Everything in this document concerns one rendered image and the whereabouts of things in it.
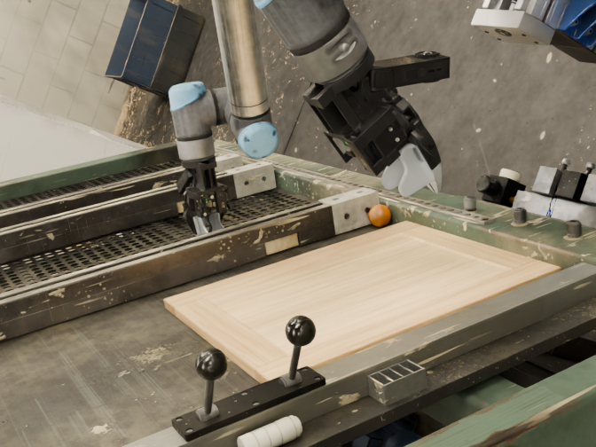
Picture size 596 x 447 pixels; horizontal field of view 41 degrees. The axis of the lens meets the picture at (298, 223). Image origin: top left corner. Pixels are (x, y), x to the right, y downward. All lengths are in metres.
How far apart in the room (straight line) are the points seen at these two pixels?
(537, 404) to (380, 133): 0.36
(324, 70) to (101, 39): 5.71
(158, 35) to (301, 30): 4.75
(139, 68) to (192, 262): 3.97
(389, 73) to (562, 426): 0.45
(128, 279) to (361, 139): 0.81
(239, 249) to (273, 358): 0.50
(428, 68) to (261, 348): 0.53
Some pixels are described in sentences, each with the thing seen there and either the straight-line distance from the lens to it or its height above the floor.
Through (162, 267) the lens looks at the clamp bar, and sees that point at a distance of 1.60.
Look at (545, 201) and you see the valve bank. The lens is 1.70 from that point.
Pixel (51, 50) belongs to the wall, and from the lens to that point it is 6.45.
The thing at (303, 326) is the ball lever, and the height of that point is 1.45.
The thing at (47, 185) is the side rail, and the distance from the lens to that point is 2.79.
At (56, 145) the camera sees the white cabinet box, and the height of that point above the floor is 0.76.
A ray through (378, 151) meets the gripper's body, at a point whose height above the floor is 1.47.
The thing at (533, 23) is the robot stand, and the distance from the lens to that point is 1.58.
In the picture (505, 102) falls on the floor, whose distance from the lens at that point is 2.99.
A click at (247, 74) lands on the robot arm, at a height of 1.38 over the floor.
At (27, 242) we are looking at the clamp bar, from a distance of 2.04.
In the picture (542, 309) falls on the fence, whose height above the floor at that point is 1.01.
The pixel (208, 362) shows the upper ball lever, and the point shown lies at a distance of 0.92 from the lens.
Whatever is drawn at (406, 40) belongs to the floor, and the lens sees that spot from 3.59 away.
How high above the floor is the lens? 1.99
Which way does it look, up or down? 32 degrees down
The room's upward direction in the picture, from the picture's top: 72 degrees counter-clockwise
